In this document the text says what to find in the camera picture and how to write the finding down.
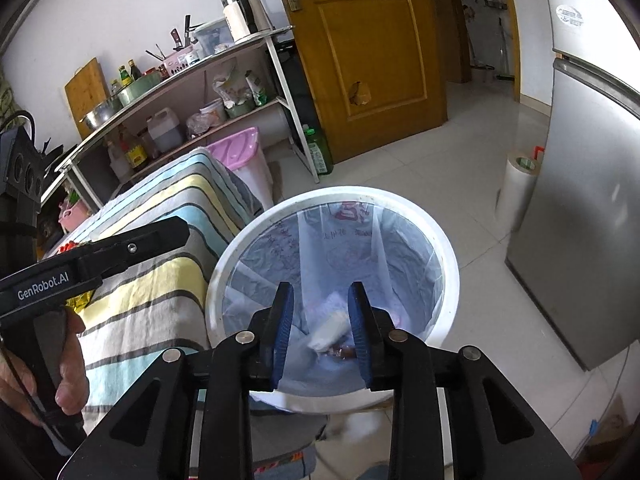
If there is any white metal shelf rack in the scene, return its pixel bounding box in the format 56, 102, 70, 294
54, 25, 321, 211

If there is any green food packet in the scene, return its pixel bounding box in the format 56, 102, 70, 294
244, 71, 268, 107

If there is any pink plastic basket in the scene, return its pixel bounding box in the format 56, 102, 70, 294
59, 199, 91, 233

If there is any mop with long handle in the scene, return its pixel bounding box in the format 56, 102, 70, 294
495, 17, 516, 81

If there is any brown cardboard box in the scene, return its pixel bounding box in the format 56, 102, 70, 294
575, 395, 636, 466

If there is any clear plastic container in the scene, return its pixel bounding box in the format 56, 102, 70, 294
192, 19, 235, 56

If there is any silver refrigerator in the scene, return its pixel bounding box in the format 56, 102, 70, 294
505, 0, 640, 373

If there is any white plastic oil jug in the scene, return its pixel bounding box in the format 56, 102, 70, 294
146, 109, 183, 153

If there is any pink utensil basket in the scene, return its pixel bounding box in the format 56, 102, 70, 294
159, 45, 201, 78

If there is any yellow label sauce bottle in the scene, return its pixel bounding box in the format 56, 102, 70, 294
125, 140, 147, 171

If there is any white thermos flask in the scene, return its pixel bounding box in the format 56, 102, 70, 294
223, 1, 251, 43

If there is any wooden cutting board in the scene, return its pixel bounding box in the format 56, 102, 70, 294
64, 57, 111, 126

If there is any brown wooden door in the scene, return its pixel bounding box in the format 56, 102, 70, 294
267, 0, 448, 163

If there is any small green bowl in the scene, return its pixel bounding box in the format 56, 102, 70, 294
225, 97, 256, 120

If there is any clear knotted plastic bag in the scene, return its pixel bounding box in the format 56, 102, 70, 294
186, 112, 216, 136

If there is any green hanging cloth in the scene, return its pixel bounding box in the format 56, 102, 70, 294
0, 72, 16, 121

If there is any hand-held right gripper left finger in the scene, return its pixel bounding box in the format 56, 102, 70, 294
59, 281, 296, 480

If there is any black steel electric kettle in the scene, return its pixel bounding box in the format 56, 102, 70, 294
221, 0, 271, 36

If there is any white paper roll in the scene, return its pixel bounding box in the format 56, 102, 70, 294
495, 155, 540, 233

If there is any white plastic vinegar bottle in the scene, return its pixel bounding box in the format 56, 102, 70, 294
106, 140, 132, 181

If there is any grey cloth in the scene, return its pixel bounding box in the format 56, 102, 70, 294
250, 412, 331, 480

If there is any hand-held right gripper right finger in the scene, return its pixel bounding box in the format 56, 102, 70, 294
347, 281, 583, 480

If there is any white crumpled plastic bag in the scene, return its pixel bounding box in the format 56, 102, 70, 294
212, 60, 251, 106

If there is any pink lidded storage box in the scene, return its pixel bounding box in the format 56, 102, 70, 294
206, 127, 275, 211

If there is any white round fridge sticker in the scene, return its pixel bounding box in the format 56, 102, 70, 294
556, 5, 586, 28

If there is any person's left hand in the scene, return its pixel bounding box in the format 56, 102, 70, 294
0, 305, 91, 426

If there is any black wok with lid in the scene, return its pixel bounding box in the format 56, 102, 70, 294
37, 140, 78, 173

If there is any steel mixing bowl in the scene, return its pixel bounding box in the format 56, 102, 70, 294
79, 96, 123, 131

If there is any low white shelf rack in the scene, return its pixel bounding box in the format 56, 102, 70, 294
39, 157, 101, 216

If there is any green enamel basin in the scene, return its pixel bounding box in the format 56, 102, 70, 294
117, 72, 163, 107

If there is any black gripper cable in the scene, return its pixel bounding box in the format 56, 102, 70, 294
0, 110, 37, 147

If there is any translucent bin liner bag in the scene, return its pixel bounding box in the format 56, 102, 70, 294
220, 200, 446, 401

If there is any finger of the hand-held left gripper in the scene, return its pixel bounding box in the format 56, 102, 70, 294
75, 217, 191, 281

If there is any striped table cloth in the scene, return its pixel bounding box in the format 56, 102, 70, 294
37, 146, 266, 436

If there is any white tissue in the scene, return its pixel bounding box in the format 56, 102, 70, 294
306, 310, 351, 353

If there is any green plastic bottle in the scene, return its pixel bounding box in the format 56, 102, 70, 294
305, 129, 334, 176

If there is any white round trash bin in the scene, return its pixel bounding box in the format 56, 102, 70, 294
204, 187, 461, 416

